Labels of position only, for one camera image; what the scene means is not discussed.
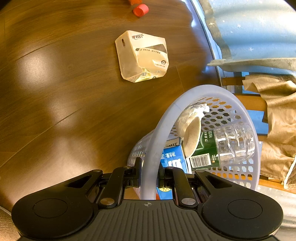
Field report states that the wooden chair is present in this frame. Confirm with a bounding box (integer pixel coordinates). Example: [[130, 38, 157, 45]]
[[222, 75, 295, 193]]

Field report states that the beige slipper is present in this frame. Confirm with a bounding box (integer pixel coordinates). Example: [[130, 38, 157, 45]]
[[0, 207, 20, 241]]

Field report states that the beige tissue pack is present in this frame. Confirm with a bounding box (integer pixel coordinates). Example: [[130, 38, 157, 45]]
[[115, 30, 169, 83]]

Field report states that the clear plastic water bottle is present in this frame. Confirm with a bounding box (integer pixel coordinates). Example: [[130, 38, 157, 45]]
[[187, 121, 255, 171]]

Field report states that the red bottle cap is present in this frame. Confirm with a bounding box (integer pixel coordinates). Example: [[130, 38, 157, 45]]
[[133, 4, 149, 17]]

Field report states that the orange plastic bag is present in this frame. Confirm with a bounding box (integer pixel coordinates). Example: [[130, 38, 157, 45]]
[[128, 0, 142, 6]]

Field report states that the blue milk carton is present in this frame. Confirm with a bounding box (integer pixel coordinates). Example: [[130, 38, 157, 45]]
[[157, 137, 188, 200]]

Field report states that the white tissue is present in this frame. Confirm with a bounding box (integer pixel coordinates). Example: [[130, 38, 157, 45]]
[[175, 104, 210, 138]]

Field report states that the lavender plastic mesh basket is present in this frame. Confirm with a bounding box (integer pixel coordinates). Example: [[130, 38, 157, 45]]
[[127, 84, 260, 200]]

